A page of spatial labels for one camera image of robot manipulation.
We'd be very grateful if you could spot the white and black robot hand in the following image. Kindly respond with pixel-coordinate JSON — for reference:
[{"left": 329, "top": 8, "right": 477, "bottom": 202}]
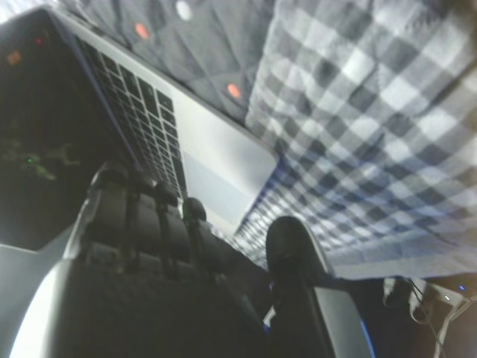
[{"left": 6, "top": 160, "right": 374, "bottom": 358}]

